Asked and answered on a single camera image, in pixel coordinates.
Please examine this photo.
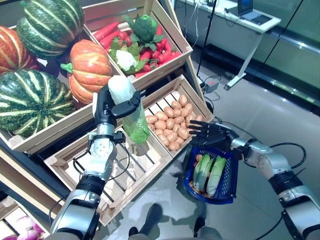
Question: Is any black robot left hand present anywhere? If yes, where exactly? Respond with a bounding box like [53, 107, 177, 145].
[92, 86, 142, 126]

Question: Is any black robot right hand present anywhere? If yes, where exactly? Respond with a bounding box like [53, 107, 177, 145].
[187, 119, 237, 151]

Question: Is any napa cabbage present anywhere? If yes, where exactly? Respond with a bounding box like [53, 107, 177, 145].
[206, 155, 227, 197]
[107, 74, 151, 145]
[192, 154, 216, 192]

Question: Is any blue plastic shopping basket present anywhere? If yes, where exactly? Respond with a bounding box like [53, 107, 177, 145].
[181, 146, 240, 206]

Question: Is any wooden crate of potatoes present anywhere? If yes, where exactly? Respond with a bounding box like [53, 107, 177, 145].
[139, 74, 215, 158]

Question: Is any small orange pumpkin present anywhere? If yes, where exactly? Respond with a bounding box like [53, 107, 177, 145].
[59, 39, 113, 105]

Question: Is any wooden crate of pumpkins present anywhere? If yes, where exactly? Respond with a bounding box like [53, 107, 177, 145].
[0, 24, 148, 155]

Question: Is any grey box with red button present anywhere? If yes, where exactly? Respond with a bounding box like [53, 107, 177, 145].
[203, 76, 222, 93]

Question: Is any white cauliflower with leaves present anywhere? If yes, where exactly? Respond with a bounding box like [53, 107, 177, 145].
[108, 37, 148, 75]

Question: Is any red orange carrot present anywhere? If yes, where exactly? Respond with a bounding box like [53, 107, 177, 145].
[93, 21, 120, 42]
[99, 29, 121, 50]
[157, 51, 181, 65]
[139, 48, 154, 61]

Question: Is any green striped pumpkin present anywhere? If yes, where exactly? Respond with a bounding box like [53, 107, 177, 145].
[0, 69, 76, 138]
[16, 0, 85, 61]

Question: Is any white desk leg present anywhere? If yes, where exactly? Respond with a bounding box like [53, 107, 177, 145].
[223, 32, 266, 91]

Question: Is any wide slatted wooden crate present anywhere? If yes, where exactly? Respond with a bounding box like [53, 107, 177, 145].
[43, 123, 173, 227]

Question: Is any green broccoli head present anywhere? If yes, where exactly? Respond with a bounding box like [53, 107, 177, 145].
[122, 13, 165, 52]

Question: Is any robot right leg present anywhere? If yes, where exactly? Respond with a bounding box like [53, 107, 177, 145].
[193, 216, 223, 240]

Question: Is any black stand pole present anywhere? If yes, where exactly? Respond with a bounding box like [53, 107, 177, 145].
[196, 0, 220, 77]

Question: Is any wooden crate of carrots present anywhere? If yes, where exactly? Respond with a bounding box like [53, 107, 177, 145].
[81, 0, 193, 90]

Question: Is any large orange pumpkin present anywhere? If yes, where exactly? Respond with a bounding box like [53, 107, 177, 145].
[0, 25, 41, 75]

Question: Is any white desk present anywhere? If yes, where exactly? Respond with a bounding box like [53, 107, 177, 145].
[174, 0, 282, 91]

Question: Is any open laptop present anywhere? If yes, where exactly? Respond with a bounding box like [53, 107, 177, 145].
[236, 0, 272, 26]

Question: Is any purple onion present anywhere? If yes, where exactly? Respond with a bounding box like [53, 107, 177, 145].
[21, 229, 41, 240]
[32, 222, 45, 235]

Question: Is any pale pink onion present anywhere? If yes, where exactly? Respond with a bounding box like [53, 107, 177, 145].
[16, 216, 35, 231]

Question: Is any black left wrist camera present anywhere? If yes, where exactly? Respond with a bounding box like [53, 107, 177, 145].
[109, 131, 126, 145]

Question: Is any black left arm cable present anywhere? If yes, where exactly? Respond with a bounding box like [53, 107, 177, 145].
[48, 138, 131, 226]

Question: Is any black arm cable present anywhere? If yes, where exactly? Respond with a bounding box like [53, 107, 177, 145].
[243, 142, 308, 240]
[48, 138, 131, 226]

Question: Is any wooden display shelf frame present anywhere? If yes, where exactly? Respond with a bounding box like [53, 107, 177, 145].
[0, 0, 208, 236]

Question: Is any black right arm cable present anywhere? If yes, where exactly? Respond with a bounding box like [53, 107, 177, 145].
[243, 142, 308, 240]

